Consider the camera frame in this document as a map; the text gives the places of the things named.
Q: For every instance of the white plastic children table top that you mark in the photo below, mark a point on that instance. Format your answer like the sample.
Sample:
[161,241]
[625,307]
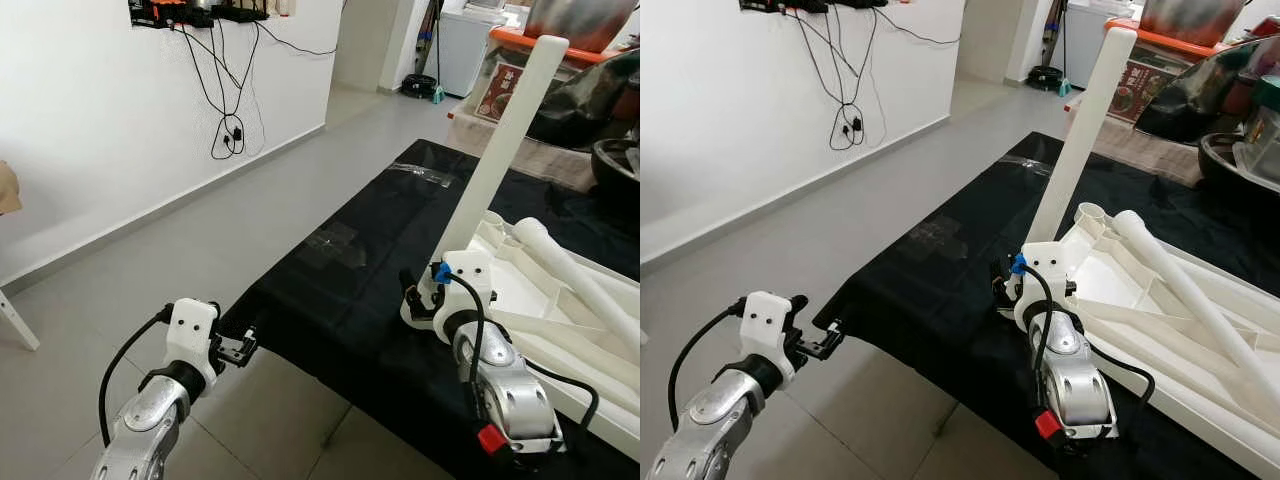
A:
[1110,280]
[520,290]

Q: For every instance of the dark plastic bag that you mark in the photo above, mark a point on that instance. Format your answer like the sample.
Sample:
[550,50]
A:
[590,100]
[1200,95]

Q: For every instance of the black router with antennas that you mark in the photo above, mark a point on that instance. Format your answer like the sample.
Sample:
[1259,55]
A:
[860,4]
[240,14]

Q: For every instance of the tan cardboard piece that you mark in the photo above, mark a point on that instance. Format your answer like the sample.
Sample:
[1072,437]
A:
[8,188]

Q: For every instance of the clear tape strip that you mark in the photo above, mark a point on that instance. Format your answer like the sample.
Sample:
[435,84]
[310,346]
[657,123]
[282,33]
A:
[1028,167]
[425,176]

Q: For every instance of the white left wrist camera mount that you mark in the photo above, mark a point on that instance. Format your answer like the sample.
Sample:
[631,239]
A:
[765,325]
[190,335]

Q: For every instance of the black wok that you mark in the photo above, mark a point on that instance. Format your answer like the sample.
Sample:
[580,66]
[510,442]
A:
[1225,165]
[618,175]

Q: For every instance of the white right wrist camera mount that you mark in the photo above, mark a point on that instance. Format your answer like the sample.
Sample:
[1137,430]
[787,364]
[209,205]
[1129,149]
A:
[470,275]
[1048,265]

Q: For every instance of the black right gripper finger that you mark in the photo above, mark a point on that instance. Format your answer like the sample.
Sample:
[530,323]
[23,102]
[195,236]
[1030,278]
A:
[408,285]
[999,275]

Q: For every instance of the green lidded pot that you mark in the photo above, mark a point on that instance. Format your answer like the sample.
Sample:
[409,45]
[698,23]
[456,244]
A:
[1270,92]

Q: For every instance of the white furniture leg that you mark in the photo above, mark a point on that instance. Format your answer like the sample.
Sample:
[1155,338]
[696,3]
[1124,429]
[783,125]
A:
[20,322]

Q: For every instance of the white appliance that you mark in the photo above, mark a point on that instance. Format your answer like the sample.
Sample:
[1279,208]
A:
[468,55]
[1088,45]

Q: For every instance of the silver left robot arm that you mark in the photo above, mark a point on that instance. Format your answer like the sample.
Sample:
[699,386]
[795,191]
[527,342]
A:
[150,420]
[720,420]

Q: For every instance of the large steel pot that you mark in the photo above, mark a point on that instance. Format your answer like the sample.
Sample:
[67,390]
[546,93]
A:
[1190,20]
[580,25]

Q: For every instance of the clear plastic storage box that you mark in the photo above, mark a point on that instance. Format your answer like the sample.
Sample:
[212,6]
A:
[1262,150]

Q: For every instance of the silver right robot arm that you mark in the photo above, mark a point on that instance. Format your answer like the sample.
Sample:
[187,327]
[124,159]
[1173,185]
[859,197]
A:
[1075,385]
[510,400]

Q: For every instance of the small black box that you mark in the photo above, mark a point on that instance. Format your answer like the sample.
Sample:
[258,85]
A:
[196,17]

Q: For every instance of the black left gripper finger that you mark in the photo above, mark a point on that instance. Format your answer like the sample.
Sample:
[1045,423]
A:
[833,331]
[798,305]
[253,333]
[215,311]

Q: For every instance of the orange lidded red print box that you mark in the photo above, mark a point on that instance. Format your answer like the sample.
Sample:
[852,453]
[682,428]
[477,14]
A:
[1130,90]
[500,95]

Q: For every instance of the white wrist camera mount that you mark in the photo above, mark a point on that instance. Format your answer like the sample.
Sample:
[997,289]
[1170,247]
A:
[765,325]
[1048,265]
[470,275]
[190,335]

